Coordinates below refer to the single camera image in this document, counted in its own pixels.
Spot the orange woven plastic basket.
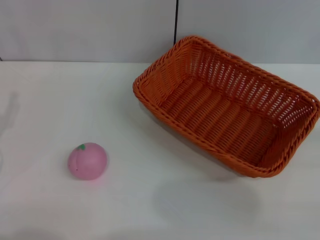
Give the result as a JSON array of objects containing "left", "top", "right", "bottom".
[{"left": 132, "top": 34, "right": 320, "bottom": 179}]

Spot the pink peach toy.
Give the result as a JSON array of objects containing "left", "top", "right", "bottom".
[{"left": 67, "top": 142, "right": 110, "bottom": 182}]

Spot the black vertical wall strip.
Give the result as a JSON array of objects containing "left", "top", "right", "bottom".
[{"left": 172, "top": 0, "right": 180, "bottom": 46}]

